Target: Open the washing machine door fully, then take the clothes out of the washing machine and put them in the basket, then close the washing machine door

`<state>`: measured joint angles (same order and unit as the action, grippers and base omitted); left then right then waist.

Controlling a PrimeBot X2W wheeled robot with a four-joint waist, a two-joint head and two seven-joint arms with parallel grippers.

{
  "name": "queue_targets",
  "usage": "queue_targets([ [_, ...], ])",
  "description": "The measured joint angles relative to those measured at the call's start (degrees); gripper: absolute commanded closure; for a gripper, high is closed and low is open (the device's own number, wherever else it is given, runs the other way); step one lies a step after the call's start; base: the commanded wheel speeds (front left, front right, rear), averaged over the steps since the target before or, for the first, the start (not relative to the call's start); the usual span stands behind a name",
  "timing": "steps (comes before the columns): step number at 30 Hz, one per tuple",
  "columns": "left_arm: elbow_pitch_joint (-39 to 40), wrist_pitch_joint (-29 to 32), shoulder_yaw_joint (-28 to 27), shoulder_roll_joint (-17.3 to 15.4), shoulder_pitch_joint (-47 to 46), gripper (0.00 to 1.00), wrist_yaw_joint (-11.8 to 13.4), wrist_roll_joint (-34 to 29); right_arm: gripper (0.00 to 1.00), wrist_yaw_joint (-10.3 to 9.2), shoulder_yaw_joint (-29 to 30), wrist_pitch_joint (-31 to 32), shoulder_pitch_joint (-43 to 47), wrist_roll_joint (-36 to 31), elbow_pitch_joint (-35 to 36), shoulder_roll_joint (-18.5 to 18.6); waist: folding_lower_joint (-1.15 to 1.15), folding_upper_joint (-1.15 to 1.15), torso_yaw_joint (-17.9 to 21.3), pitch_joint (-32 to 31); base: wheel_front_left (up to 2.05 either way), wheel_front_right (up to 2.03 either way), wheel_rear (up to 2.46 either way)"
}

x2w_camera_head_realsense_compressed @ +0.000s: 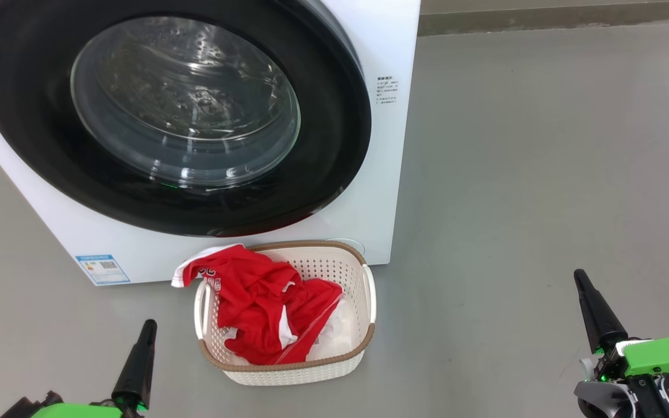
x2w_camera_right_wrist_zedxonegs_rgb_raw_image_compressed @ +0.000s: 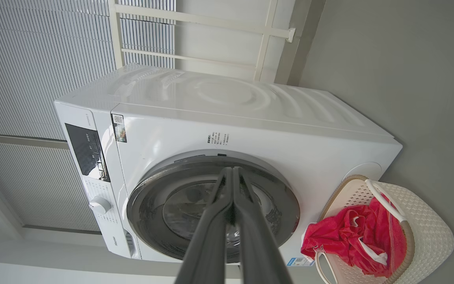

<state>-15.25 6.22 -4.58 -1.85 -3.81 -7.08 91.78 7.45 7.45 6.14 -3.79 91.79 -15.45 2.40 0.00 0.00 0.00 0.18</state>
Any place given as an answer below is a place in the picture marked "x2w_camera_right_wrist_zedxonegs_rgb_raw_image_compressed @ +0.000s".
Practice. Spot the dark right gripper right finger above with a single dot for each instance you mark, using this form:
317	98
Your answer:
258	244

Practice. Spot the cream perforated laundry basket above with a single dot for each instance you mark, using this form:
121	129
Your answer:
428	228

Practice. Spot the black round glass door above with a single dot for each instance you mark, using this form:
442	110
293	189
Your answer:
164	197

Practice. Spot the white metal rack frame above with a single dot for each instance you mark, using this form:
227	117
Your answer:
266	35

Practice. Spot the black control display panel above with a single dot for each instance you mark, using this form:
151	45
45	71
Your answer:
85	150

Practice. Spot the white slatted blind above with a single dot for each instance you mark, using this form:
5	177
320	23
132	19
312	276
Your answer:
34	185
34	71

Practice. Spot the QR code sticker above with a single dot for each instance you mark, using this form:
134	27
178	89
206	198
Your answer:
119	128

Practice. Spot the white front-load washing machine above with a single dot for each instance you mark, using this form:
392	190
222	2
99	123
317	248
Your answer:
250	126

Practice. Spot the white control knob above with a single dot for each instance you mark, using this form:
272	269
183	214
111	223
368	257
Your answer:
100	205

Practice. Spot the red jersey with printed band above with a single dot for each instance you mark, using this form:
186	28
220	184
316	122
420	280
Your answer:
323	236

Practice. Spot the blue energy label sticker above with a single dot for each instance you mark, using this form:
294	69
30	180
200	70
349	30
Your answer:
300	262

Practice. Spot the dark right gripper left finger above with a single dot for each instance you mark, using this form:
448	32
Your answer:
207	244

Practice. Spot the round filter cover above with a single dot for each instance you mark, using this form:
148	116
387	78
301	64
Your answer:
365	171

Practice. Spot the red jersey with white stripe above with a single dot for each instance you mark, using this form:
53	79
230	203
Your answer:
392	236

